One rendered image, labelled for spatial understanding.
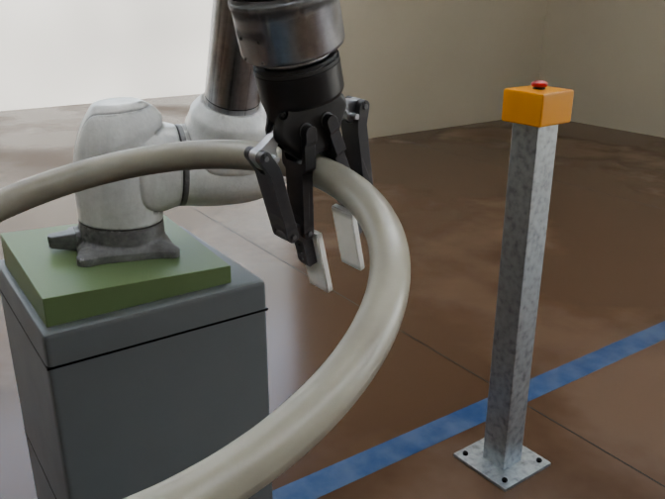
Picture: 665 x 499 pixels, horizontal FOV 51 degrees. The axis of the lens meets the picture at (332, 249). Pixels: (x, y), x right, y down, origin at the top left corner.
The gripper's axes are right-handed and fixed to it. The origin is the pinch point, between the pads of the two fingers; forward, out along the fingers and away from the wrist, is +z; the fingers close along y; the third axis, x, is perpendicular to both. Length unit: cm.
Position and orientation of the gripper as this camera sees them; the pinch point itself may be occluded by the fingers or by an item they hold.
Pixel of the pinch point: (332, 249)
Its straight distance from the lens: 71.0
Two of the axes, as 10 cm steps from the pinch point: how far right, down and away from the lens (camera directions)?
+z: 1.6, 8.2, 5.5
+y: -7.3, 4.7, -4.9
